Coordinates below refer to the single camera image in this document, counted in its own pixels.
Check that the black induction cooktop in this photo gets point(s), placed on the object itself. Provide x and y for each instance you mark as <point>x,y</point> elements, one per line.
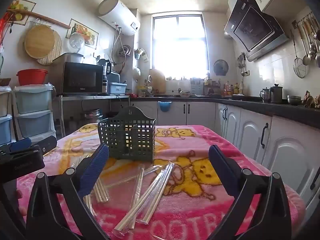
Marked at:
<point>246,97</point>

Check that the red plastic basin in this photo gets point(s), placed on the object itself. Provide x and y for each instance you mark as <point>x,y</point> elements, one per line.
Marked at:
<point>32,77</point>

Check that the brown wicker basket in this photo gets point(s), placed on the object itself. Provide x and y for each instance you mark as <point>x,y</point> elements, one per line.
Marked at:
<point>5,82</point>

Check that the steel bowl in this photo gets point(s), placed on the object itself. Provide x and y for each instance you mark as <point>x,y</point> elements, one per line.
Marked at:
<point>294,100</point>

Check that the black blender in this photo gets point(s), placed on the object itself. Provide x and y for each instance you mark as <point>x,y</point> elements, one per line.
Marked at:
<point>105,72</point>

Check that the person's left hand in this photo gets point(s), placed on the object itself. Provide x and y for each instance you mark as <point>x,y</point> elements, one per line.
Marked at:
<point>20,202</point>

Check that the black microwave oven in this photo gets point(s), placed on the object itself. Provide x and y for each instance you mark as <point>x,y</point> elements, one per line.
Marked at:
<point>82,78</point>

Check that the glass french press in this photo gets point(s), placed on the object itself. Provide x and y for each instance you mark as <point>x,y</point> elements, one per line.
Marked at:
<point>265,95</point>

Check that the steel kettle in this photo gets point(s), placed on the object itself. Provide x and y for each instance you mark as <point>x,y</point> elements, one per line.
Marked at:
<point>276,94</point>

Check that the row of condiment bottles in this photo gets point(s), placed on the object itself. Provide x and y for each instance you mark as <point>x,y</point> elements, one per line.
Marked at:
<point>233,89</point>

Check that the round wooden board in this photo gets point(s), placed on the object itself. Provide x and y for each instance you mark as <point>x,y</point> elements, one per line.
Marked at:
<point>40,41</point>

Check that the row of hanging steel utensils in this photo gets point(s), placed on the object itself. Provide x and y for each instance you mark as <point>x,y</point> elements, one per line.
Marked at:
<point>312,37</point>

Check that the brown ginger pile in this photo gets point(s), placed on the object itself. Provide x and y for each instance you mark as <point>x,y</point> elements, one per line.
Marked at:
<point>311,100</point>

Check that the dark green utensil holder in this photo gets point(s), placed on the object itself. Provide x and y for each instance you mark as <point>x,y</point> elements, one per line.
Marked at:
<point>127,140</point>

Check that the white kitchen cabinets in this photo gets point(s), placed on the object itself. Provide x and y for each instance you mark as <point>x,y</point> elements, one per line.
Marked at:
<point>250,130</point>

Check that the pink cartoon printed blanket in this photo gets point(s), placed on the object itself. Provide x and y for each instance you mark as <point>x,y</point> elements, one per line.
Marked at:
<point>200,205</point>

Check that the pale blue knife holder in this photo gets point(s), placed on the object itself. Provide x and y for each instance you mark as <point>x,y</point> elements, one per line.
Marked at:
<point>197,88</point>

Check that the pale blue plastic drawer unit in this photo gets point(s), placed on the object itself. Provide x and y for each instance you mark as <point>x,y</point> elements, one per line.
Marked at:
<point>33,110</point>
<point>4,120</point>

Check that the steel ladle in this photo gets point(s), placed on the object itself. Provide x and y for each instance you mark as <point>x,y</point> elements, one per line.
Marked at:
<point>306,60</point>

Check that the wooden rolling pin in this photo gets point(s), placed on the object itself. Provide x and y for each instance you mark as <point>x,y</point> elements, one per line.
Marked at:
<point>45,18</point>

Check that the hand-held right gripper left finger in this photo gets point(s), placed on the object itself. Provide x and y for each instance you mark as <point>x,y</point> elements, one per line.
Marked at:
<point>95,170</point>

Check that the kitchen window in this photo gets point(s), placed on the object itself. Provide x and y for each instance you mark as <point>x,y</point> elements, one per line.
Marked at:
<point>180,47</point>

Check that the steel pot with lid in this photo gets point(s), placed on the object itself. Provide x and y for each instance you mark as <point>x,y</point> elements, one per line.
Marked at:
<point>75,58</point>

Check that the blue hanging plastic bin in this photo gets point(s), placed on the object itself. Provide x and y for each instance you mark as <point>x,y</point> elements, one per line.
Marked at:
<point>165,107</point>

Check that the bunch of chopsticks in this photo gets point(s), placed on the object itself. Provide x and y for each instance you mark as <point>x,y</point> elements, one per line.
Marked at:
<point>150,192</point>

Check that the grey wall fan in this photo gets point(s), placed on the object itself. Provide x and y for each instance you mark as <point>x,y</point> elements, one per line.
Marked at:
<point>221,67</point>

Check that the black kitchen countertop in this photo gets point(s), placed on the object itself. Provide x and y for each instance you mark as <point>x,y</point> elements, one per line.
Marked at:
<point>275,110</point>

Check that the steel kitchen table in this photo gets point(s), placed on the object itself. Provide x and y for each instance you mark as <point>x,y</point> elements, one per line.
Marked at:
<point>95,97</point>

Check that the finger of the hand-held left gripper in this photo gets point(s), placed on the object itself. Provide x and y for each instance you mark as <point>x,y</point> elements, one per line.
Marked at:
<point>20,145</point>
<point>47,142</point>

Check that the wall-mounted utensil caddy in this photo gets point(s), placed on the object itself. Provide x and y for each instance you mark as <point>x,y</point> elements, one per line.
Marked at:
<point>140,55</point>

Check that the wooden cutting board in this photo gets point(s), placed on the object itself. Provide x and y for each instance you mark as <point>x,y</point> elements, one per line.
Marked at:
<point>158,80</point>

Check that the round bamboo mat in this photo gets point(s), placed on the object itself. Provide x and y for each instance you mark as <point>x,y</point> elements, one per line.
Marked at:
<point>56,52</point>

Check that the white water heater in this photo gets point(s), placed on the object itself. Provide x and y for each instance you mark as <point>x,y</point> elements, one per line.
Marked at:
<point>117,15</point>

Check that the white round plastic cover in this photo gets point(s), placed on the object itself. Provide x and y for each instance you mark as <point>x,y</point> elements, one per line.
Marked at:
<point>77,40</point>

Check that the fruit wall poster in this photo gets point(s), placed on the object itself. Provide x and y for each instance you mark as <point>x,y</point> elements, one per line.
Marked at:
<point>23,7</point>
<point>86,31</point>

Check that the hanging small kitchen tools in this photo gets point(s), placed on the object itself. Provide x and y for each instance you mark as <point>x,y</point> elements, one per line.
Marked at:
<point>242,62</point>

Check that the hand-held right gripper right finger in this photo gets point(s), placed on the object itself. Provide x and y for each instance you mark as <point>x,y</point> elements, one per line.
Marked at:
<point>222,170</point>

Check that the black range hood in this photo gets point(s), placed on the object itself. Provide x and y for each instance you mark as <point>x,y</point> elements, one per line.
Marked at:
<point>255,30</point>

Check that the patterned ceramic bowl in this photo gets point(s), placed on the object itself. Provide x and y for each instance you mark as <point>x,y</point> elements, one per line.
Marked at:
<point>185,94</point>

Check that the blue-grey dish bin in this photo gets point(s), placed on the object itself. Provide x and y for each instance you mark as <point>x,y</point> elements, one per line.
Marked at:
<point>117,87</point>

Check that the white round wall holder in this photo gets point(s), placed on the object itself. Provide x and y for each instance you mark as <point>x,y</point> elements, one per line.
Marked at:
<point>136,71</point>

